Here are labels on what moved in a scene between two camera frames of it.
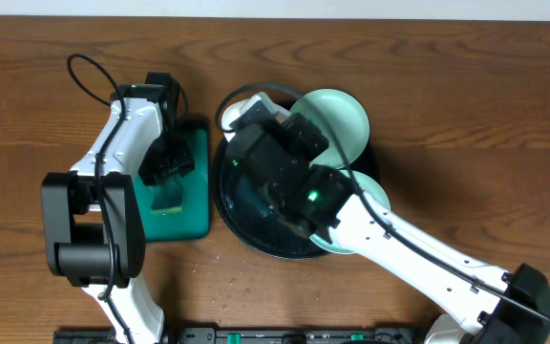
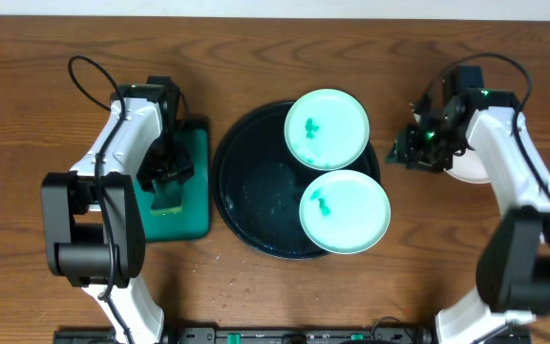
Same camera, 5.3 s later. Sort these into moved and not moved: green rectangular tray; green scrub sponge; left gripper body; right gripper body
Moved: right gripper body
Not moved: green scrub sponge; left gripper body; green rectangular tray
